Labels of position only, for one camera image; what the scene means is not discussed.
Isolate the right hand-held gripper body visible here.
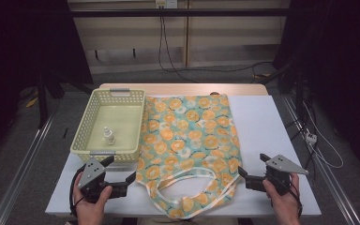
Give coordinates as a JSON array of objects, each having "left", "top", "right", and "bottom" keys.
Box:
[{"left": 263, "top": 154, "right": 309, "bottom": 197}]

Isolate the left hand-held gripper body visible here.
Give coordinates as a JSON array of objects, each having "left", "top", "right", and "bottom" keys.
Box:
[{"left": 78, "top": 157, "right": 113, "bottom": 204}]

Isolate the small clear glass jar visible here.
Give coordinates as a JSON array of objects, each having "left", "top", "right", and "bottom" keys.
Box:
[{"left": 102, "top": 126, "right": 117, "bottom": 146}]

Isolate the pale yellow plastic basket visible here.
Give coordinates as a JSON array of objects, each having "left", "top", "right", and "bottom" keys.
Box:
[{"left": 69, "top": 87, "right": 147, "bottom": 164}]

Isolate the orange floral tote bag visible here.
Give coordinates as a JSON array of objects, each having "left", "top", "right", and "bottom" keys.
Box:
[{"left": 135, "top": 93, "right": 244, "bottom": 219}]

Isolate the person's right hand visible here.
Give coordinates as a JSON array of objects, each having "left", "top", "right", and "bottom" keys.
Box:
[{"left": 262, "top": 173, "right": 302, "bottom": 225}]

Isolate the person's left hand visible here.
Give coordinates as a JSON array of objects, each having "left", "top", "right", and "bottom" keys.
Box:
[{"left": 72, "top": 172, "right": 113, "bottom": 225}]

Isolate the white table cover sheet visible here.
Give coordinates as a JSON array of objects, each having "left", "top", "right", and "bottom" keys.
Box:
[{"left": 45, "top": 93, "right": 323, "bottom": 218}]

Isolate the white power strip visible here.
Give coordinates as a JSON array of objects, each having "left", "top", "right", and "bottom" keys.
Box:
[{"left": 305, "top": 132, "right": 319, "bottom": 145}]

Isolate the black metal stand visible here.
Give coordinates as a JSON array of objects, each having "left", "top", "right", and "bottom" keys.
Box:
[{"left": 36, "top": 69, "right": 51, "bottom": 129}]

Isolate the yellow floor marker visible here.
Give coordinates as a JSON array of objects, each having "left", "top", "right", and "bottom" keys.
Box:
[{"left": 25, "top": 97, "right": 39, "bottom": 109}]

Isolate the dark curtain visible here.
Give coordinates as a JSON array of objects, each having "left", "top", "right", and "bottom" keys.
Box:
[
  {"left": 272, "top": 0, "right": 360, "bottom": 181},
  {"left": 0, "top": 0, "right": 94, "bottom": 163}
]

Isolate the black horizontal bar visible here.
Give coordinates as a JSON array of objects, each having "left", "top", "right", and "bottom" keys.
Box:
[{"left": 69, "top": 7, "right": 311, "bottom": 18}]

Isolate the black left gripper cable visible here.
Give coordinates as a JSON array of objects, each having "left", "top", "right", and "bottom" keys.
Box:
[{"left": 68, "top": 164, "right": 86, "bottom": 218}]

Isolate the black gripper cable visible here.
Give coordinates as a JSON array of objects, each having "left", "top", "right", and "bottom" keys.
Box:
[
  {"left": 289, "top": 173, "right": 304, "bottom": 219},
  {"left": 68, "top": 164, "right": 86, "bottom": 218}
]

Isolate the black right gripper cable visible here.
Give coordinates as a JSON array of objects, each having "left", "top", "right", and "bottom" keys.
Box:
[{"left": 289, "top": 173, "right": 304, "bottom": 219}]

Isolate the aluminium floor rail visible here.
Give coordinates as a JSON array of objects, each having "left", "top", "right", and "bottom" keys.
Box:
[
  {"left": 281, "top": 94, "right": 360, "bottom": 225},
  {"left": 0, "top": 113, "right": 56, "bottom": 225}
]

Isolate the white floor cable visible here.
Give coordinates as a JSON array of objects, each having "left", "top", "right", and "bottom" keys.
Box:
[{"left": 302, "top": 101, "right": 345, "bottom": 170}]

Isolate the black wall cable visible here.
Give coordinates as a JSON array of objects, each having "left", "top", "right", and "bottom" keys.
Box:
[
  {"left": 157, "top": 15, "right": 275, "bottom": 75},
  {"left": 159, "top": 15, "right": 201, "bottom": 84}
]

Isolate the white wall socket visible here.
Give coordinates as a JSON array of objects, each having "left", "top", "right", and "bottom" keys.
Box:
[{"left": 155, "top": 0, "right": 179, "bottom": 9}]

